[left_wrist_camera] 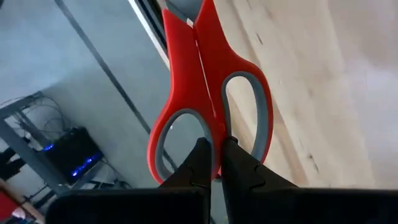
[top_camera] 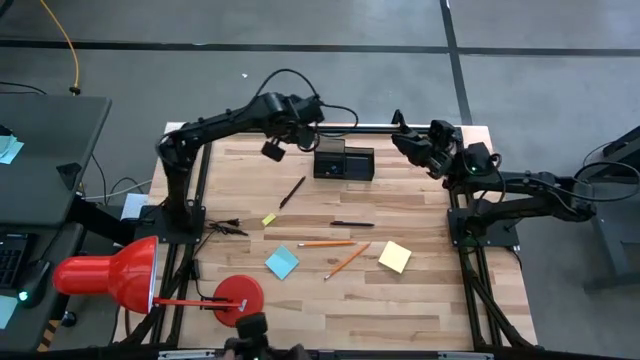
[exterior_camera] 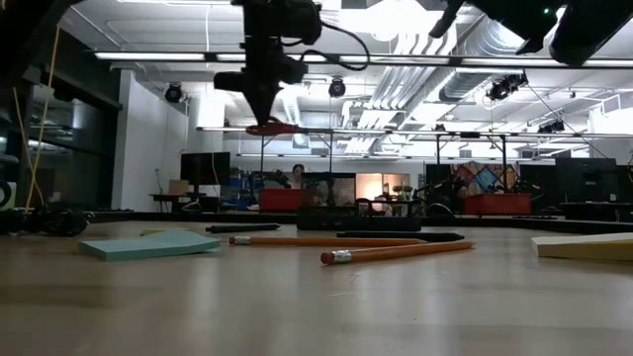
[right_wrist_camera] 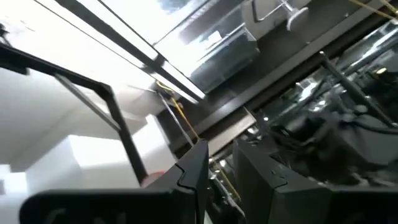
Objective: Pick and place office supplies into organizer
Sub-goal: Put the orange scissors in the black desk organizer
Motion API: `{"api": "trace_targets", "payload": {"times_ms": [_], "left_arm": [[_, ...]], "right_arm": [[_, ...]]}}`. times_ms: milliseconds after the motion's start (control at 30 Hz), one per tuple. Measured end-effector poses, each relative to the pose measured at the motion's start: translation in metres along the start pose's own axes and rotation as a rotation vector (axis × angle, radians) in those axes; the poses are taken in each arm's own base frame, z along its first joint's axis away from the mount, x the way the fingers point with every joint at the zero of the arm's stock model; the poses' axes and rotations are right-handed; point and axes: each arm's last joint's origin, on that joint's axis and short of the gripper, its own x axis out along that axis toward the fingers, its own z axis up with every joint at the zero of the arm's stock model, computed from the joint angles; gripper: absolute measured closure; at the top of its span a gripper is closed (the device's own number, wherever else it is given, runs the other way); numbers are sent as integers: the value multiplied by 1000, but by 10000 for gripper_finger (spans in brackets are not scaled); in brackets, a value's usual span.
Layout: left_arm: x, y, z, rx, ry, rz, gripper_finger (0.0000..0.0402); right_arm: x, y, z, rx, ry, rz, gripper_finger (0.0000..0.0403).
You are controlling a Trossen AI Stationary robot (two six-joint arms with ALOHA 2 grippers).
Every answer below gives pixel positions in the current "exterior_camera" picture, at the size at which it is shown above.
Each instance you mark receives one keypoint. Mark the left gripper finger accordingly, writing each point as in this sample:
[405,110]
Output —
[268,106]

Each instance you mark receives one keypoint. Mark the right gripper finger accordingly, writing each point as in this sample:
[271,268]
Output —
[447,17]

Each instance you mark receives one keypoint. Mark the black pen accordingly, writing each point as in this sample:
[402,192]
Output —
[395,236]
[242,228]

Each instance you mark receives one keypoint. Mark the yellow pencil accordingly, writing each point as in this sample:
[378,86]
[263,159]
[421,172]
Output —
[395,252]
[321,241]

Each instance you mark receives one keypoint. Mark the blue sticky note pad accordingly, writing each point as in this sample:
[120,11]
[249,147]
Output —
[148,247]

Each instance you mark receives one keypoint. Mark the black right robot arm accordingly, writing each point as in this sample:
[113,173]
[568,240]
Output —
[593,29]

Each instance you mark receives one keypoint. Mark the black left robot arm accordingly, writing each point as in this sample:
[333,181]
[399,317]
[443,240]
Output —
[282,20]

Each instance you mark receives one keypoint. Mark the black mesh desk organizer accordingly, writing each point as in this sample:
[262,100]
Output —
[346,220]

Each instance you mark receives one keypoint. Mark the black ceiling spotlight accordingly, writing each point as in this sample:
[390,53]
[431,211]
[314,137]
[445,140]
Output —
[551,127]
[504,88]
[173,93]
[337,88]

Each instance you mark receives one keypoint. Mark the person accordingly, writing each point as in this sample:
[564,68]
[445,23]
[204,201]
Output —
[298,173]

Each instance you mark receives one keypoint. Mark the black computer monitor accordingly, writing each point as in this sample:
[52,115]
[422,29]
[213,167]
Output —
[586,178]
[205,168]

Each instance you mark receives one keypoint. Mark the red plastic bin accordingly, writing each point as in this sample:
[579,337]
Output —
[497,204]
[284,200]

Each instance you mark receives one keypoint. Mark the cardboard box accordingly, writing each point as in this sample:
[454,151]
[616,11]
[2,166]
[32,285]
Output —
[178,187]

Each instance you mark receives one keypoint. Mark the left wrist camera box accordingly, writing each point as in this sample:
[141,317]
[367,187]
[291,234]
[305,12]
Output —
[230,81]

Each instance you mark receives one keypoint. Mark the black metal table frame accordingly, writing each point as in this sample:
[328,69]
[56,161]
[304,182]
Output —
[198,216]

